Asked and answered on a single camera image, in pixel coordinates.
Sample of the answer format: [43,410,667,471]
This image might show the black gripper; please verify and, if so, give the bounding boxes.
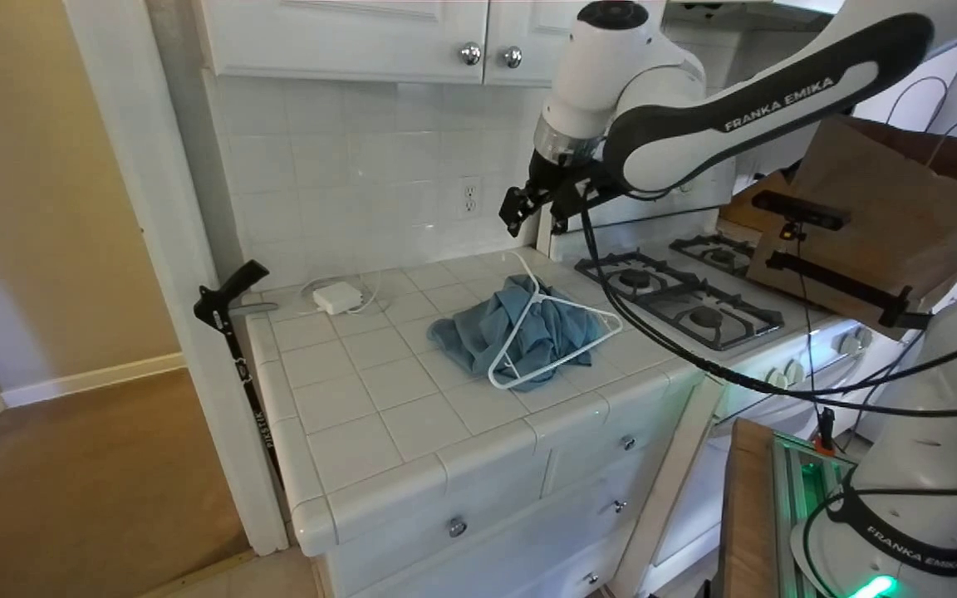
[494,145,620,239]

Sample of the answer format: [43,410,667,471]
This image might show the white wire clothes hanger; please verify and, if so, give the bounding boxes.
[485,246,629,397]

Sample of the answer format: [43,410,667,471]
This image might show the white tiled counter cabinet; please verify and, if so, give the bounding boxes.
[241,246,729,598]

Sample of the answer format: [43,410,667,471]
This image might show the white gas stove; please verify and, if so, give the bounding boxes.
[532,163,908,577]

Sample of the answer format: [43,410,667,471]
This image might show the blue crumpled cloth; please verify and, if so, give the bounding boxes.
[425,274,605,393]

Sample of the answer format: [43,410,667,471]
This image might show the narrow white cabinet door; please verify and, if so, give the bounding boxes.
[485,0,588,91]

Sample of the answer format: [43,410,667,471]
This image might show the small black burner grate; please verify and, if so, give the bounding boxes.
[667,234,761,279]

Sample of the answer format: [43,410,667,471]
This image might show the small white box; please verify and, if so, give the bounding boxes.
[310,279,369,320]

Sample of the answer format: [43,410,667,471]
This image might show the wide white cabinet door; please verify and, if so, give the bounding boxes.
[194,0,492,85]

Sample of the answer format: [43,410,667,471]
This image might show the white range hood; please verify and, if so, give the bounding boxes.
[666,0,840,33]

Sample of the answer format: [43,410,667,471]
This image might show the white stove knob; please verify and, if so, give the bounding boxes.
[833,321,873,363]
[761,359,797,398]

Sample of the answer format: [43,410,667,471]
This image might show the leaning pale wooden board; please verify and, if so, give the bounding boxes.
[607,373,729,598]

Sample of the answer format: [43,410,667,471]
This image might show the brown cardboard box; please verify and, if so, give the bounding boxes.
[721,112,957,334]

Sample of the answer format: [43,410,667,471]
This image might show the brown wooden table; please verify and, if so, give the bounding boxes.
[717,417,784,598]

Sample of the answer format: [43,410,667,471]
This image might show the white baseboard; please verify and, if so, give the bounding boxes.
[0,350,188,411]

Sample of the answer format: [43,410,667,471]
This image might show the black stereo camera bar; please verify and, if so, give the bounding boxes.
[749,188,852,235]

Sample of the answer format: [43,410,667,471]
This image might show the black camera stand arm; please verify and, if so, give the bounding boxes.
[765,248,936,334]

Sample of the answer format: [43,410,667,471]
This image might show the black clamp mount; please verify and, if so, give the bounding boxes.
[188,259,281,480]

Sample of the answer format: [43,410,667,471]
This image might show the white door frame post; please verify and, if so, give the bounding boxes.
[59,0,296,558]

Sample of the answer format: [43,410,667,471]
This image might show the green lit base plate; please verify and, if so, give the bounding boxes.
[771,432,861,598]

